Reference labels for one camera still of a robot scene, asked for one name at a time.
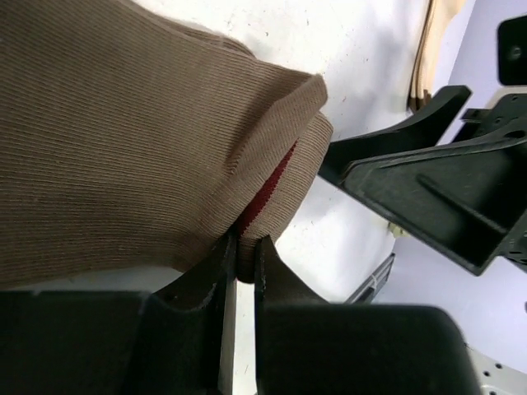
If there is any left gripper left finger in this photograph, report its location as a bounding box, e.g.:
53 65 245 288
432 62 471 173
135 235 237 394

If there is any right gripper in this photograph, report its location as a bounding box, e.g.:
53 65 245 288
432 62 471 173
319 16 527 277

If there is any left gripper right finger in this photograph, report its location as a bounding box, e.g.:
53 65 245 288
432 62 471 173
254 237 342 394

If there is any striped beige brown sock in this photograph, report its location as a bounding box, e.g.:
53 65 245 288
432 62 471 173
407 0 476 113

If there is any aluminium front rail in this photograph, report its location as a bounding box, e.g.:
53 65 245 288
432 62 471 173
345 253 395 304

